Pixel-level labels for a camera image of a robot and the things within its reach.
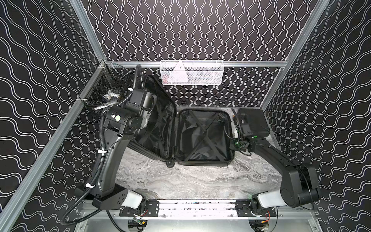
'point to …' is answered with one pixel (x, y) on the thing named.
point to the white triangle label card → (178, 74)
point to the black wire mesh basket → (105, 90)
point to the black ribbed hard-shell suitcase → (199, 137)
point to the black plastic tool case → (257, 119)
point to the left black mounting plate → (151, 208)
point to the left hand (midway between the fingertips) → (135, 110)
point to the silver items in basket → (107, 97)
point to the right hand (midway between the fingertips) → (229, 144)
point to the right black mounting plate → (244, 209)
